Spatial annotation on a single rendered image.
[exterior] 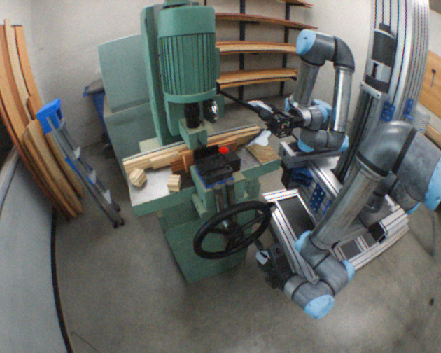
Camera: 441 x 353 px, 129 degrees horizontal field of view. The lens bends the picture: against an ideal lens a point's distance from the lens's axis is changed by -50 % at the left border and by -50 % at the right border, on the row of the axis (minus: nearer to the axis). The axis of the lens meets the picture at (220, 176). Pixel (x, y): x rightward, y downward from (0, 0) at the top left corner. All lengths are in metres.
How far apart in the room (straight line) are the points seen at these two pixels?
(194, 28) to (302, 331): 1.62
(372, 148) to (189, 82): 0.50
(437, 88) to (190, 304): 3.81
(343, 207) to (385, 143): 0.19
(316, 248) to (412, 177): 0.33
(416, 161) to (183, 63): 0.61
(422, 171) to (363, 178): 0.15
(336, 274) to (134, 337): 1.28
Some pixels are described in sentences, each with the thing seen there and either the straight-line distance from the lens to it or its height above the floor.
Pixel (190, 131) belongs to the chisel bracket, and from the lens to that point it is 0.74.
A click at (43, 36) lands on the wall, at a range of 3.09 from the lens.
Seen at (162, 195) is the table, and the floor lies 0.90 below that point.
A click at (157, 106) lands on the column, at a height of 1.08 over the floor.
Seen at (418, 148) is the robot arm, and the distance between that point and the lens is 0.44.
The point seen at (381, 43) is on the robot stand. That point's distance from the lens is 0.96.
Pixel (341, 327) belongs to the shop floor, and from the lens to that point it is 1.63.
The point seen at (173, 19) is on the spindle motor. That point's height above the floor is 1.43.
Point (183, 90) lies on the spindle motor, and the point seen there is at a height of 1.21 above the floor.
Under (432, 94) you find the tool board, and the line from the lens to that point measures 3.48.
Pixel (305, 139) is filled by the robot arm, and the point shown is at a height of 0.99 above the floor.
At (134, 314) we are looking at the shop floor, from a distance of 1.53.
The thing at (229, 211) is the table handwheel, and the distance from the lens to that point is 0.57.
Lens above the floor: 1.40
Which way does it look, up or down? 42 degrees down
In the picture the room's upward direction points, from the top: 1 degrees counter-clockwise
